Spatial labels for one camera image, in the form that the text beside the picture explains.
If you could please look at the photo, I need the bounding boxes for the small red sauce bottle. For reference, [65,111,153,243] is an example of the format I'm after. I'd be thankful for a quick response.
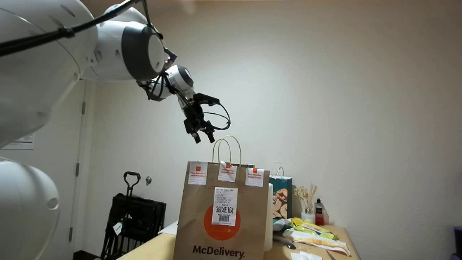
[313,197,326,227]

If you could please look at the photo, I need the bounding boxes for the teal donut print gift bag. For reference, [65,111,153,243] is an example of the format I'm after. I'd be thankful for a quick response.
[267,165,294,221]

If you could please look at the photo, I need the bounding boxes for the black folding cart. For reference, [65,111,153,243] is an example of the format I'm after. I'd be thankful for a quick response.
[99,171,167,260]

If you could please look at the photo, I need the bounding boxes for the brown McDelivery paper bag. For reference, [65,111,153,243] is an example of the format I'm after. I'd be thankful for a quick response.
[173,135,272,260]

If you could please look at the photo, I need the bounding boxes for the white snack packet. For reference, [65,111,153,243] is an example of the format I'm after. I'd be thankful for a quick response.
[272,228,350,257]

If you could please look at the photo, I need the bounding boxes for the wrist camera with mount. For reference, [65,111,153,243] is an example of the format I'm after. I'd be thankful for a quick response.
[192,93,222,107]

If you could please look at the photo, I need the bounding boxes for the reed sticks in glass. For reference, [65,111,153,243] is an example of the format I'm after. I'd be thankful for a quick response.
[293,184,319,224]

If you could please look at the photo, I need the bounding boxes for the white door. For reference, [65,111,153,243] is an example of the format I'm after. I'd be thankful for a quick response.
[27,78,93,260]

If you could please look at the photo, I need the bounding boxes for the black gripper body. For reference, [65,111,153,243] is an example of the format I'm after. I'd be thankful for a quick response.
[180,93,216,137]

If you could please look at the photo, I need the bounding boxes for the yellow green snack packet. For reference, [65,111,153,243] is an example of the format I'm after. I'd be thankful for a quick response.
[287,217,340,241]

